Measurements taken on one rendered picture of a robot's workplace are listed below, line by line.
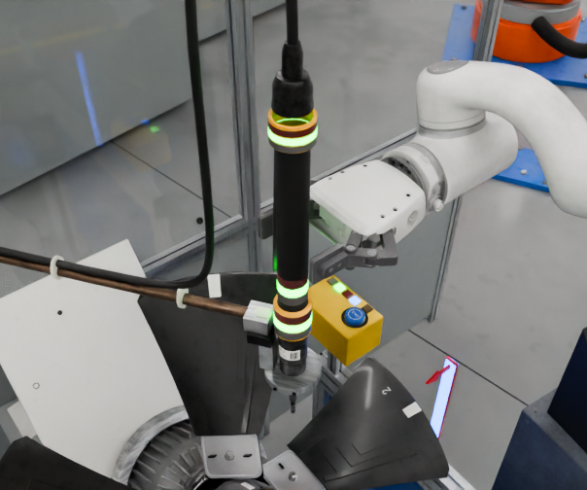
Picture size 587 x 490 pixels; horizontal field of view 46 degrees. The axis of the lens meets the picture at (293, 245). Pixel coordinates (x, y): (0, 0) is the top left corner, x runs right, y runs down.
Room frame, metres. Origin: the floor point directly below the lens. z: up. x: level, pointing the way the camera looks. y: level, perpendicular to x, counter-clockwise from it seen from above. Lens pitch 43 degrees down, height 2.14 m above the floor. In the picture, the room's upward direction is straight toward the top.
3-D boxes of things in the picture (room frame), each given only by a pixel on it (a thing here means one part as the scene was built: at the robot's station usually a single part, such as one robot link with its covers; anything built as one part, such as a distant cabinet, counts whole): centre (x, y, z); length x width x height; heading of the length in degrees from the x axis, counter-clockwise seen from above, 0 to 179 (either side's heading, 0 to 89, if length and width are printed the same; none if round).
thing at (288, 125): (0.52, 0.00, 1.80); 0.04 x 0.04 x 0.03
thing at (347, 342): (0.98, -0.10, 1.02); 0.16 x 0.10 x 0.11; 39
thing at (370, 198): (0.59, -0.08, 1.66); 0.11 x 0.10 x 0.07; 129
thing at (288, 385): (0.53, 0.01, 1.50); 0.09 x 0.07 x 0.10; 74
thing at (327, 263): (0.50, -0.05, 1.66); 0.07 x 0.03 x 0.03; 129
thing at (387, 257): (0.54, -0.09, 1.66); 0.08 x 0.06 x 0.01; 31
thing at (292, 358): (0.52, 0.00, 1.65); 0.04 x 0.04 x 0.46
